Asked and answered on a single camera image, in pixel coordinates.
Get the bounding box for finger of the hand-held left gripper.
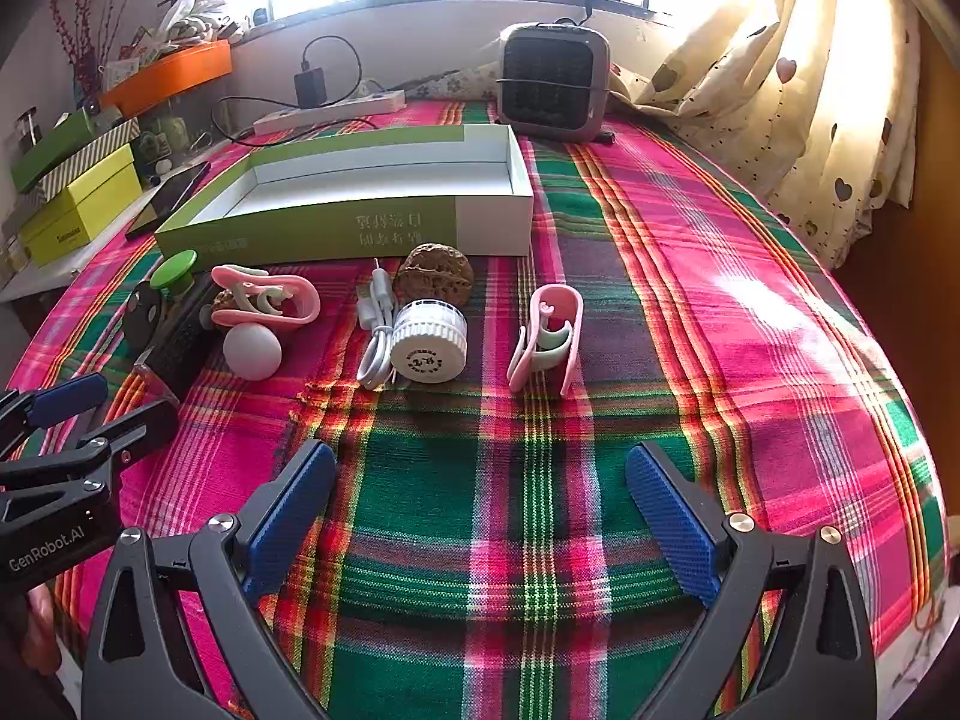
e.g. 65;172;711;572
0;399;181;496
0;373;110;458

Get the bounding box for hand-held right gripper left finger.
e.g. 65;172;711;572
81;439;338;720

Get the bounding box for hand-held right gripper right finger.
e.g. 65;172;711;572
624;441;878;720

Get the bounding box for black rectangular gadget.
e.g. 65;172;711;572
135;281;218;402

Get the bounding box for black round disc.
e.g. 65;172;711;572
122;281;166;352

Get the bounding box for small white round-top gadget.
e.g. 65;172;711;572
223;322;283;377

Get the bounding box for green-topped white knob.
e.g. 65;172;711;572
150;251;200;299

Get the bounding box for white usb cable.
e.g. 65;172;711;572
355;259;398;391

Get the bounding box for pink plastic clip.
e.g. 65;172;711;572
210;264;322;327
507;283;584;396

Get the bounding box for green and white cardboard box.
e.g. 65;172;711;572
154;124;535;265

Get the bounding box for person's left hand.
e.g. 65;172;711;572
26;585;65;676

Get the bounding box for white shelf board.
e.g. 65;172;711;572
0;187;158;302

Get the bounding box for pink green plaid blanket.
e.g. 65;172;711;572
7;97;950;720

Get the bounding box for yellow-green cardboard box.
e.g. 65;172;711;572
19;144;145;267

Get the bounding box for black smartphone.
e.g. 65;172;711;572
126;161;213;241

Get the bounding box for dark green box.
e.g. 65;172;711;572
9;109;125;194

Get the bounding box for striped cardboard box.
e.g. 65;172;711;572
34;118;142;203

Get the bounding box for clear plastic storage box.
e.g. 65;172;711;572
135;90;226;166

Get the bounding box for orange box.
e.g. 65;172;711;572
97;39;233;117

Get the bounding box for red flower branches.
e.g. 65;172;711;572
49;0;102;91

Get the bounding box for white power strip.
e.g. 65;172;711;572
253;90;407;137

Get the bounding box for white gloves bundle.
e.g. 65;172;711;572
154;0;241;46

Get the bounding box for grey portable heater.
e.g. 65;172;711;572
496;22;612;142

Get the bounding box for cream heart-print curtain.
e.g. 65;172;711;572
626;0;923;271

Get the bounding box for floral cloth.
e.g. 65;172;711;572
360;64;503;102

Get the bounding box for black charging cable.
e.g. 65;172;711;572
212;36;376;145

